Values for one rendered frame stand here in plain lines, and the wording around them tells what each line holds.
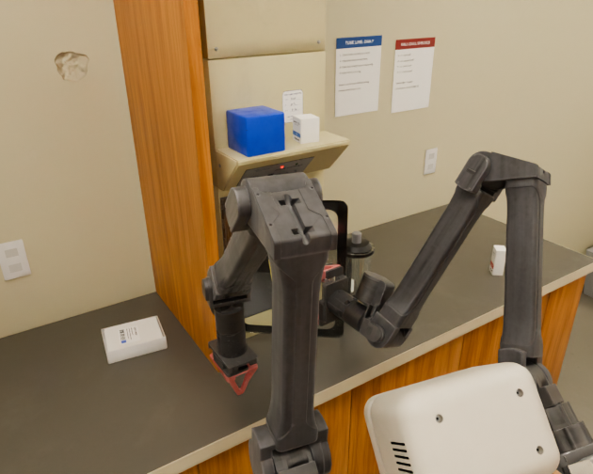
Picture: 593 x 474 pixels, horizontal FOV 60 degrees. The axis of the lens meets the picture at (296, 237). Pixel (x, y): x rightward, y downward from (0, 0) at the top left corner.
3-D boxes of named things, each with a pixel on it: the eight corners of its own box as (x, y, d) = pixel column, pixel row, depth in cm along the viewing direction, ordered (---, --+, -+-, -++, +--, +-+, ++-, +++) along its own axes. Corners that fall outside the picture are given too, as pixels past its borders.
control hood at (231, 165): (216, 189, 126) (214, 149, 122) (325, 165, 142) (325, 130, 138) (238, 203, 117) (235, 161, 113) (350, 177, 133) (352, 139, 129)
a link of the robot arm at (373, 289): (376, 346, 102) (399, 344, 109) (399, 293, 101) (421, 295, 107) (334, 318, 110) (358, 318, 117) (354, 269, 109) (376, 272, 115)
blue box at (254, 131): (228, 148, 123) (225, 109, 119) (264, 141, 128) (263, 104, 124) (248, 158, 115) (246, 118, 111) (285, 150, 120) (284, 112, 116)
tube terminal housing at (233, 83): (195, 304, 165) (167, 51, 132) (280, 276, 181) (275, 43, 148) (230, 344, 146) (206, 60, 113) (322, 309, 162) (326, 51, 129)
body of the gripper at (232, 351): (235, 339, 110) (233, 309, 107) (259, 364, 103) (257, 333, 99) (207, 349, 107) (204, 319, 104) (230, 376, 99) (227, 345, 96)
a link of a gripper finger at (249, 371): (244, 374, 112) (241, 339, 108) (260, 393, 107) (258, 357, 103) (215, 387, 109) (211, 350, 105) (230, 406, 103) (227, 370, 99)
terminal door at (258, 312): (233, 329, 144) (224, 196, 127) (343, 337, 141) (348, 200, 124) (233, 331, 144) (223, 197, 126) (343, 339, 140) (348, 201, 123)
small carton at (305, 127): (293, 139, 130) (292, 115, 127) (311, 136, 131) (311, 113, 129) (300, 144, 125) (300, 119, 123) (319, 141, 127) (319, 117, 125)
